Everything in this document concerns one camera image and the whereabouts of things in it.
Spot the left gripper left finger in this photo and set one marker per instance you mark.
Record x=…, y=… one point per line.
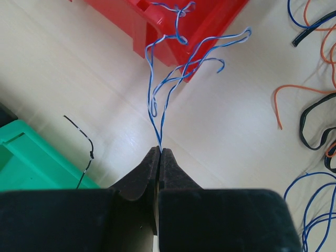
x=140, y=186

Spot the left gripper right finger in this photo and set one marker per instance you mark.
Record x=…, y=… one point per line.
x=178, y=194

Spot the green bin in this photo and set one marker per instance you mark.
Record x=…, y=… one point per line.
x=28, y=162

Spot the red bin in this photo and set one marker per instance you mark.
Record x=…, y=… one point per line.
x=147, y=21

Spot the black bin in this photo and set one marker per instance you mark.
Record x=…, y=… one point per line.
x=6, y=116

